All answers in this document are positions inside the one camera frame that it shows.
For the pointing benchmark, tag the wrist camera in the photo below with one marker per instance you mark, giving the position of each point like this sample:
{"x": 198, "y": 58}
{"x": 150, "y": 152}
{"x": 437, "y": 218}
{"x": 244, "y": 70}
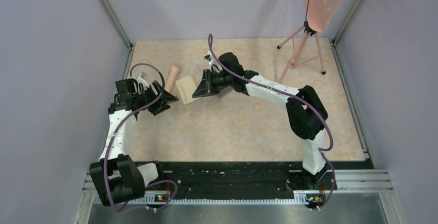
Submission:
{"x": 209, "y": 59}
{"x": 141, "y": 79}

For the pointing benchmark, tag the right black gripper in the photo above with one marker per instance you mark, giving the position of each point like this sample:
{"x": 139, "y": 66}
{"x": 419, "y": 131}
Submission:
{"x": 206, "y": 88}

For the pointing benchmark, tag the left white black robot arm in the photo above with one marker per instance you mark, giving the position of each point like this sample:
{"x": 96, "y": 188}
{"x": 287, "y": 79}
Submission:
{"x": 116, "y": 177}

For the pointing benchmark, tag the beige wooden cylinder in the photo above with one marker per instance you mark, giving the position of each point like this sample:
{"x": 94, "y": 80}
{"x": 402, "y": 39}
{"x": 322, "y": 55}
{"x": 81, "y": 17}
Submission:
{"x": 173, "y": 73}

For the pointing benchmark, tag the pink tripod music stand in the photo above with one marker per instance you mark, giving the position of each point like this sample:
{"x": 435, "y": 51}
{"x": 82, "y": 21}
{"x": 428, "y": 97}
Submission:
{"x": 318, "y": 14}

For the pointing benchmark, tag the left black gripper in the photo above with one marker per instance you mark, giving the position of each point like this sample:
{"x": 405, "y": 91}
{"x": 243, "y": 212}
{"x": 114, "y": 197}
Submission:
{"x": 161, "y": 104}

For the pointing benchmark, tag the aluminium frame rail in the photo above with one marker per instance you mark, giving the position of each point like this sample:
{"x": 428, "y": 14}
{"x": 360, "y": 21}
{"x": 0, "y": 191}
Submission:
{"x": 359, "y": 181}

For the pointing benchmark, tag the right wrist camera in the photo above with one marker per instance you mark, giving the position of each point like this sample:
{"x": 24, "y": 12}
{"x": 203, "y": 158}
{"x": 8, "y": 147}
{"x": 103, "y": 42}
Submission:
{"x": 209, "y": 59}

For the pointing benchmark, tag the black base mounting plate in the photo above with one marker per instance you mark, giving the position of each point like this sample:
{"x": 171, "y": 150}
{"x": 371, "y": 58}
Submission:
{"x": 240, "y": 180}

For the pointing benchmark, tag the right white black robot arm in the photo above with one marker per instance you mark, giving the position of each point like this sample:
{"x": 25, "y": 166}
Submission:
{"x": 305, "y": 111}

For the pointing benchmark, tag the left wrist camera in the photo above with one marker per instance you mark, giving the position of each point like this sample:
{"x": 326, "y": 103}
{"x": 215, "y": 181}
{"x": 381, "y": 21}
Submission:
{"x": 141, "y": 79}

